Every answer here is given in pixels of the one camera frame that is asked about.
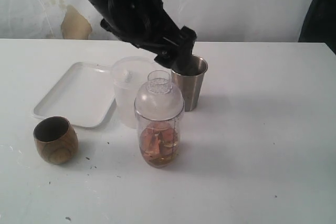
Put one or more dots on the brown wooden cup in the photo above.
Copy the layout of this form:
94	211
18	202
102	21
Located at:
56	140

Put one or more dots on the clear shaker strainer lid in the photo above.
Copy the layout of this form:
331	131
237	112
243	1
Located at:
159	99

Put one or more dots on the chopped food pieces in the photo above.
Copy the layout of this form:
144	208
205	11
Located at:
159	143

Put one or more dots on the dark object at right edge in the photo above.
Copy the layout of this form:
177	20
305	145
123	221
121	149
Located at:
319	23

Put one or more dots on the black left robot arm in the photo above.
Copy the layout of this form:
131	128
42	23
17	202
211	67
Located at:
146	25

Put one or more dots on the clear plastic shaker cup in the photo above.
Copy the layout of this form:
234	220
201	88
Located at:
175	122

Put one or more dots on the stainless steel cup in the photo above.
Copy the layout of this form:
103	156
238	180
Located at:
190	81

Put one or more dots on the white plastic tray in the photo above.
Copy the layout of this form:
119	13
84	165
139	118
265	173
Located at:
84	95

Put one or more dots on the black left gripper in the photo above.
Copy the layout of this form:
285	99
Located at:
145	24

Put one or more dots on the frosted plastic container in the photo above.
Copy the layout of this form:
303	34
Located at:
129	74

